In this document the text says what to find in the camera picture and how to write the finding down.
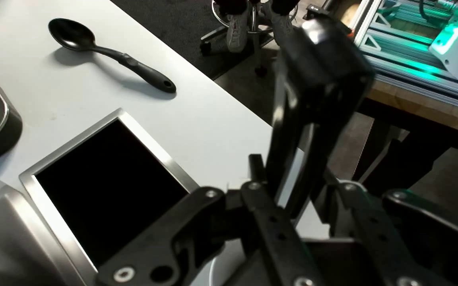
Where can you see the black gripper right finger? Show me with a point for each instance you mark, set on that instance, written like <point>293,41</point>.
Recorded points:
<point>430,238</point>

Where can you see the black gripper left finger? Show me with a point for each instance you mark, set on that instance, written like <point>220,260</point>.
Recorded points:
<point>176,243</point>

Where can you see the black plastic spoon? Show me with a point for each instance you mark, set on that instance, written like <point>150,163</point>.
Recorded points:
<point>128,60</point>

